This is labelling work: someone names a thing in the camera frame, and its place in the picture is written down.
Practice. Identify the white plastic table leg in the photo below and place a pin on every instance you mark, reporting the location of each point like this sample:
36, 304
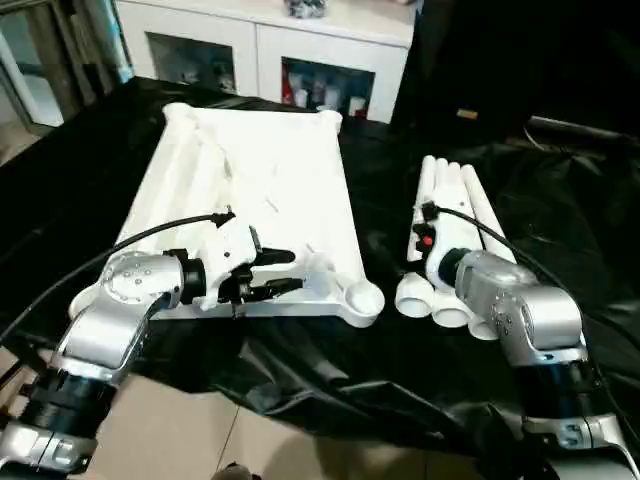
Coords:
458, 190
444, 185
485, 205
424, 185

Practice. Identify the white plastic table top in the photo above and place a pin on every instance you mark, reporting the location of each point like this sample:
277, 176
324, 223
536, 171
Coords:
260, 190

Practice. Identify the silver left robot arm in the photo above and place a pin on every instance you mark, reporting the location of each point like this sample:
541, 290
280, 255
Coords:
110, 320

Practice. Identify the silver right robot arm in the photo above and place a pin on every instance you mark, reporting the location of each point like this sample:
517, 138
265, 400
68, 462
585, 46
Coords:
530, 320

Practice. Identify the black plastic mat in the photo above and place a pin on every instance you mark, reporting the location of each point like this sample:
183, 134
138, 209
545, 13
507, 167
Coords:
560, 220

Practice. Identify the small yellow label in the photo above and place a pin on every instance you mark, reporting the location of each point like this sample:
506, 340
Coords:
467, 114

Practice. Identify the small white cup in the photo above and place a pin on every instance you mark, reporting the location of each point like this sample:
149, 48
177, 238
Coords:
357, 106

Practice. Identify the red bottle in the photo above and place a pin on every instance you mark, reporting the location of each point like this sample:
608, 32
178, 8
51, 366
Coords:
289, 88

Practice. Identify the white glass-door cabinet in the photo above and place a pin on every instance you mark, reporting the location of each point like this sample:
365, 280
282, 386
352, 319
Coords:
250, 40

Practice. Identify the blue patterned object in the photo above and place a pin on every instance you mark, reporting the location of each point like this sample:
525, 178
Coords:
118, 40

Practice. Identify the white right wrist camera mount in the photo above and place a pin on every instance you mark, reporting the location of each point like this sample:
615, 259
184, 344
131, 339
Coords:
447, 245

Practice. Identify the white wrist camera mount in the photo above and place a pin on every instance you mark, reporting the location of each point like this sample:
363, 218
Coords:
447, 245
225, 245

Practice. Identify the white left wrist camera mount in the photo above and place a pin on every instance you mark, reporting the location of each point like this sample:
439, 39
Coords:
225, 245

